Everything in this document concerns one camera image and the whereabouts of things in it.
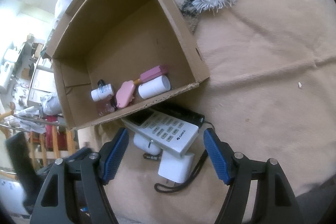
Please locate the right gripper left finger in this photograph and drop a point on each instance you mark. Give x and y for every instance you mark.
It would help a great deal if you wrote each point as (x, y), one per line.
(57, 201)

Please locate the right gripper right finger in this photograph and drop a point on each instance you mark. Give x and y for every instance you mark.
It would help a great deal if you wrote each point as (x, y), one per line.
(275, 200)

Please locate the black gold battery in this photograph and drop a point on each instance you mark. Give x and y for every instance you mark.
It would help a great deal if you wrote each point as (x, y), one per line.
(148, 156)

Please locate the white charger block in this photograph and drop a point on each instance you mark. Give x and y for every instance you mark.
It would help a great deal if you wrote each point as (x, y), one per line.
(175, 169)

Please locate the white remote control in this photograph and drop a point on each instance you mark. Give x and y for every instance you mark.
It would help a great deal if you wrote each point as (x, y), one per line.
(170, 134)

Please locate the wooden chair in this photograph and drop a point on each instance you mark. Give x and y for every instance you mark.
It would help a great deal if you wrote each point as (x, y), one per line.
(47, 137)

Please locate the white earbuds case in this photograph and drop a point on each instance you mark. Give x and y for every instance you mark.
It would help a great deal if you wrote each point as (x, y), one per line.
(146, 145)

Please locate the small white bottle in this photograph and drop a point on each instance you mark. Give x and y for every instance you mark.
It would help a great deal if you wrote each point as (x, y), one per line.
(102, 92)

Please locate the pink hair clip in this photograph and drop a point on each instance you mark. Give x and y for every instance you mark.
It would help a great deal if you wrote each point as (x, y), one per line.
(124, 94)

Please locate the white pill bottle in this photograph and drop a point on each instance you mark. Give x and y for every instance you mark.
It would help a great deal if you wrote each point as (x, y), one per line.
(154, 87)

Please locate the pink eraser block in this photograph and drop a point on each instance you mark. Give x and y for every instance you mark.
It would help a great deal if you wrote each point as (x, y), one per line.
(151, 74)

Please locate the cardboard box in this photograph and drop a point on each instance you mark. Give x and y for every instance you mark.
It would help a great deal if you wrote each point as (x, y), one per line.
(116, 41)

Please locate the black flashlight with strap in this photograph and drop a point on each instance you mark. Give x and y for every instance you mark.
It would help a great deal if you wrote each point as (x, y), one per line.
(180, 112)

